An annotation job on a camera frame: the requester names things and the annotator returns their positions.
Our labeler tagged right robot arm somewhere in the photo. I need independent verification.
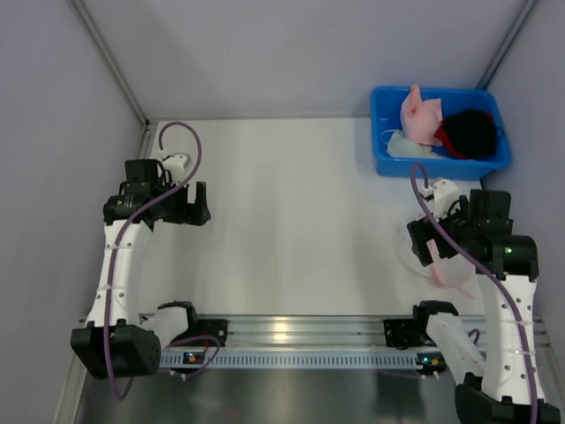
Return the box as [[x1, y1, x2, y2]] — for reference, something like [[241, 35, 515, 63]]
[[407, 188, 561, 423]]

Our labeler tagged slotted cable duct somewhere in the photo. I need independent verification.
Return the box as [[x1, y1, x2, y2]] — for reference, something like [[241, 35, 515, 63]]
[[160, 350, 446, 370]]

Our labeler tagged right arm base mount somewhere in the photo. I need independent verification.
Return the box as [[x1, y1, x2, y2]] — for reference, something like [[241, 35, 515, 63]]
[[383, 319, 435, 350]]

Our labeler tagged pink bra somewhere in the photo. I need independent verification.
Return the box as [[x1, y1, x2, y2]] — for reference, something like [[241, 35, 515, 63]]
[[400, 84, 443, 146]]

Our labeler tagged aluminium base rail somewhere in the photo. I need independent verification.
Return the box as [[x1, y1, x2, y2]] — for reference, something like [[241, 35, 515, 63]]
[[79, 313, 548, 350]]

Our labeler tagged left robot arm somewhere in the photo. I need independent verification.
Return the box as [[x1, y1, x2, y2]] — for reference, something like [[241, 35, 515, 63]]
[[71, 154, 211, 380]]

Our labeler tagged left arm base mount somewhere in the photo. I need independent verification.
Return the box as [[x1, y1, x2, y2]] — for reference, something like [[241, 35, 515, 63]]
[[144, 314, 228, 348]]

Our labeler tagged black bra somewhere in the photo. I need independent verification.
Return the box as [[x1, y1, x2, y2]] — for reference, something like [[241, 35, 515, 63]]
[[441, 110, 504, 160]]

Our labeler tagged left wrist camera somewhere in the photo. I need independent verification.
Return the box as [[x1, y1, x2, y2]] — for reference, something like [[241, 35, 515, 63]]
[[159, 149, 192, 184]]

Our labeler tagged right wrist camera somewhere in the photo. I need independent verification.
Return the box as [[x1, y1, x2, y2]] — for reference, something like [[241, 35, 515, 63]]
[[418, 178, 460, 220]]

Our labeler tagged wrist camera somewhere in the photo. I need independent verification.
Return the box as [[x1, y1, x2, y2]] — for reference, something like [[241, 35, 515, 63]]
[[159, 149, 192, 184], [418, 178, 460, 220]]

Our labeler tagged red bra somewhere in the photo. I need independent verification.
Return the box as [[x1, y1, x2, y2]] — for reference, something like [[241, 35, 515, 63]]
[[433, 124, 469, 160]]

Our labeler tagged blue plastic bin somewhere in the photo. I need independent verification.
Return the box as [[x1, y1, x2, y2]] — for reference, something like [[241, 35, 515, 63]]
[[371, 87, 512, 181]]

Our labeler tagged white bra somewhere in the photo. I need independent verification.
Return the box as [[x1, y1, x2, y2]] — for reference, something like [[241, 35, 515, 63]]
[[380, 130, 441, 159]]

